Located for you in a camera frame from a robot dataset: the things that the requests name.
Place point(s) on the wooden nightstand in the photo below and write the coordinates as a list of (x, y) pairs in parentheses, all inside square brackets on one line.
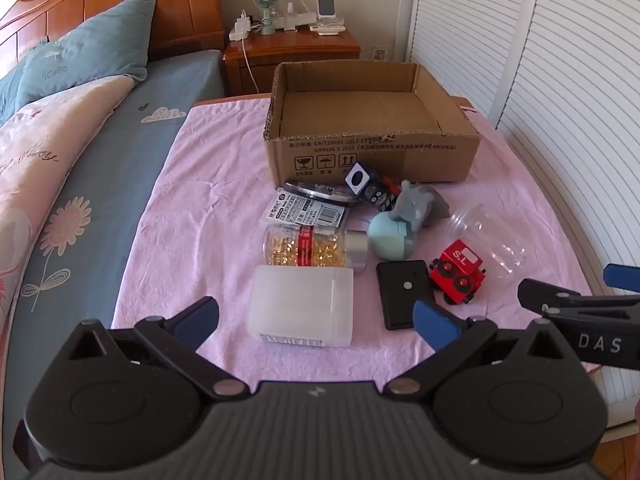
[(300, 52)]

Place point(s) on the grey elephant toy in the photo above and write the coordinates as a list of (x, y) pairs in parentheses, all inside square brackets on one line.
[(415, 205)]

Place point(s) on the black rectangular case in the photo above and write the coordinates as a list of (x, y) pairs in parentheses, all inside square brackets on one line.
[(400, 300)]

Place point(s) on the teal egg-shaped toy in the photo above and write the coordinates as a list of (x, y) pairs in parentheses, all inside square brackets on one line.
[(387, 240)]

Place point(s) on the black and red patterned toy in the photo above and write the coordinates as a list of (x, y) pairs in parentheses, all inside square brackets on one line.
[(377, 197)]

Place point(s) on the wooden bed headboard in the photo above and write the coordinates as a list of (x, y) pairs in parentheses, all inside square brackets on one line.
[(190, 5)]

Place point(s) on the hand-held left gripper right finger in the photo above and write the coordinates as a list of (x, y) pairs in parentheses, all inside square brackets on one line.
[(435, 322)]

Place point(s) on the pink cloth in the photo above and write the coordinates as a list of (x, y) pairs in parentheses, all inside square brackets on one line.
[(200, 185)]

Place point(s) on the wall socket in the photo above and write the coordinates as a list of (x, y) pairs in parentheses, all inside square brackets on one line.
[(380, 53)]

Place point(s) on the white louvered closet door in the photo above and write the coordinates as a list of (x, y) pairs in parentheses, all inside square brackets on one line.
[(590, 135), (465, 25)]

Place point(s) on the brown cardboard box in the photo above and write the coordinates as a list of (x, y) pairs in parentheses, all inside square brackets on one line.
[(380, 157)]

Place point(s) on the red toy train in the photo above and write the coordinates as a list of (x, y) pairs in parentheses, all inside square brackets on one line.
[(460, 262)]

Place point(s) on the frosted white plastic container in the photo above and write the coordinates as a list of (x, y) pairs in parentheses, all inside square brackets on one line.
[(300, 305)]

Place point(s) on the large teal pillow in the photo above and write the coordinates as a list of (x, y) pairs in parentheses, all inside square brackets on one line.
[(85, 55)]

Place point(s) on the white power strip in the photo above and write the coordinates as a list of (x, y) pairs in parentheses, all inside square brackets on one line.
[(240, 32)]

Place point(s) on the small teal pillow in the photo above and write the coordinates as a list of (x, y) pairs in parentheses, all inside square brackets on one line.
[(10, 90)]

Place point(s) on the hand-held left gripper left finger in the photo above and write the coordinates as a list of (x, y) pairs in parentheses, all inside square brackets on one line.
[(197, 317)]

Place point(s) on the clear plastic cup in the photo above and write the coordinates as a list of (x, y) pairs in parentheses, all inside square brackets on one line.
[(480, 235)]

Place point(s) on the white remote controls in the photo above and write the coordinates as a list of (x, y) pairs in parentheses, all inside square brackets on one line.
[(330, 31)]

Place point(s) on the bottle of golden capsules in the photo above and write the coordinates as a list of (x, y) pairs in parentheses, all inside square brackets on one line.
[(285, 247)]

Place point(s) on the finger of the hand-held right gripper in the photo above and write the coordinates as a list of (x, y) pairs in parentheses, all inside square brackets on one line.
[(555, 300), (622, 277)]

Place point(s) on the white device on stand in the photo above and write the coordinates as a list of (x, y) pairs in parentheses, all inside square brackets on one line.
[(324, 10)]

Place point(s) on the cream floral blanket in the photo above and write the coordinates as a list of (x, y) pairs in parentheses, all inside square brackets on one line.
[(45, 160)]

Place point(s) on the white router with antennas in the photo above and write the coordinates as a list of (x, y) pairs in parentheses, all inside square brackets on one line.
[(295, 21)]

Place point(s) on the dark blue patterned cube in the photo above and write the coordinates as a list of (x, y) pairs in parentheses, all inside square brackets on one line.
[(357, 180)]

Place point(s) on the small green desk fan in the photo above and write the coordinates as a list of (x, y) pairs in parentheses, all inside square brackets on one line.
[(264, 2)]

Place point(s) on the white labelled packet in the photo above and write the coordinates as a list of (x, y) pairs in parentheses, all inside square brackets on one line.
[(300, 210)]

